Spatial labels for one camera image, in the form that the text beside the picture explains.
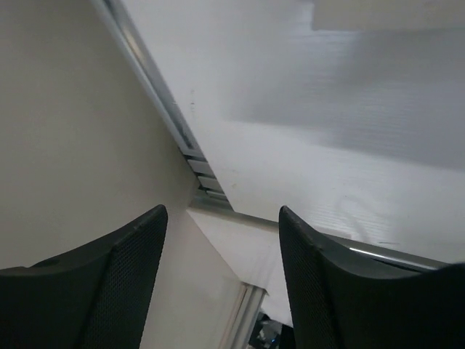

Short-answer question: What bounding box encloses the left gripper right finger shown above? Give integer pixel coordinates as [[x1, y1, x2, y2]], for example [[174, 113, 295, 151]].
[[278, 206, 464, 348]]

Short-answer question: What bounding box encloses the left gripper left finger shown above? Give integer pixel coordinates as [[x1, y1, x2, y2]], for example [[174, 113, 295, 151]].
[[1, 205, 168, 348]]

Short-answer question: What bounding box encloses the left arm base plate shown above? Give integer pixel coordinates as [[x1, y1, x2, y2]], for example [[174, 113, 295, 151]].
[[247, 313, 296, 349]]

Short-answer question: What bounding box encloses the aluminium table edge rail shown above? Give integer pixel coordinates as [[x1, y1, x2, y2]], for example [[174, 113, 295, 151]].
[[90, 0, 465, 349]]

